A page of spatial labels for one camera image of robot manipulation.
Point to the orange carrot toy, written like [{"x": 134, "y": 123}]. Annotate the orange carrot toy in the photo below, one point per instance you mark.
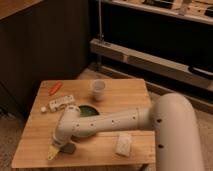
[{"x": 55, "y": 88}]

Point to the white glue bottle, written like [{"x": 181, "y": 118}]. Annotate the white glue bottle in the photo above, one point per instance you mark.
[{"x": 58, "y": 103}]

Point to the wooden shelf beam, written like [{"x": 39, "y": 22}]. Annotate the wooden shelf beam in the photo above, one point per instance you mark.
[{"x": 164, "y": 67}]

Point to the wooden table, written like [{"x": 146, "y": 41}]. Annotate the wooden table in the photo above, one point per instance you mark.
[{"x": 124, "y": 100}]

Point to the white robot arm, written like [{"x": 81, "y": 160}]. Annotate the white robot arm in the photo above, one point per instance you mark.
[{"x": 172, "y": 118}]

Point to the green bowl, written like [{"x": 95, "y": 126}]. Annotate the green bowl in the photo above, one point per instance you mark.
[{"x": 87, "y": 111}]

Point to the translucent plastic cup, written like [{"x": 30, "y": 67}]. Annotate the translucent plastic cup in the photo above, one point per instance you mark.
[{"x": 97, "y": 89}]

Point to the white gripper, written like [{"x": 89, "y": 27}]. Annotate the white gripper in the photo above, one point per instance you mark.
[{"x": 58, "y": 142}]

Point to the metal pole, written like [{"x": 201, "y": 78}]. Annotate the metal pole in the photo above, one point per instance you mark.
[{"x": 100, "y": 36}]

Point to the dark wooden cabinet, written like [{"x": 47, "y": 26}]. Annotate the dark wooden cabinet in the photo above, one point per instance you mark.
[{"x": 48, "y": 41}]

